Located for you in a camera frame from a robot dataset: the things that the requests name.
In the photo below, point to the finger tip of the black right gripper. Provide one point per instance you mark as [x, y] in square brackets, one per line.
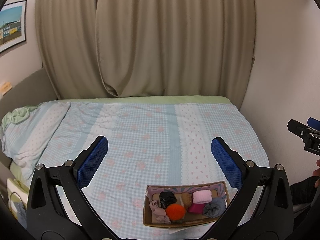
[299, 129]

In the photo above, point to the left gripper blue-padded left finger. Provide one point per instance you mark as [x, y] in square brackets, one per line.
[57, 207]

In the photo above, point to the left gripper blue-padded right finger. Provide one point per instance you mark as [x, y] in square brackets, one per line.
[262, 207]

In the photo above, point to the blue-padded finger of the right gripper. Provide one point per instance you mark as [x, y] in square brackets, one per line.
[313, 123]

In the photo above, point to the grey fluffy sock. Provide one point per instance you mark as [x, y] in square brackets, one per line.
[215, 208]

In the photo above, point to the pink knit cloth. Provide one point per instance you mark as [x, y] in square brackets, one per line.
[202, 197]

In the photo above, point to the magenta pouch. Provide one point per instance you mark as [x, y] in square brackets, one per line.
[196, 209]

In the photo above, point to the orange pompom toy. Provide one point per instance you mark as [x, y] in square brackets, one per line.
[175, 212]

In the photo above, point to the black scrunchie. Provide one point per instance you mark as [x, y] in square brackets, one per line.
[166, 199]

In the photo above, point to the dusty pink strap garment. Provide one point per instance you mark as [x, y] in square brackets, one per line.
[159, 215]

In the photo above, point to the brown knit slipper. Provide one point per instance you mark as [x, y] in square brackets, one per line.
[186, 199]

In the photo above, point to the person's right hand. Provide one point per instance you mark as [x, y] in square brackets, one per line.
[316, 173]

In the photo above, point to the floral green blanket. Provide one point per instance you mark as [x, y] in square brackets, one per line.
[18, 191]

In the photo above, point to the pillow in checkered case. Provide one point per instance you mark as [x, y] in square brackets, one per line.
[26, 131]

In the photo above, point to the cardboard box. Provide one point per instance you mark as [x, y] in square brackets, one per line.
[218, 189]

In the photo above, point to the blue checkered floral bedspread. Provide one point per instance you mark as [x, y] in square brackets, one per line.
[149, 144]

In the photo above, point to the green mattress sheet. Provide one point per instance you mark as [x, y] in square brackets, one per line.
[158, 99]

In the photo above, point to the beige headboard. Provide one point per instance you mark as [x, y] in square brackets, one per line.
[33, 90]

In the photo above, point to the beige curtain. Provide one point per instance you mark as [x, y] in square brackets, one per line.
[126, 48]

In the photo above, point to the framed picture on wall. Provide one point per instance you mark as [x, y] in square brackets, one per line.
[12, 24]

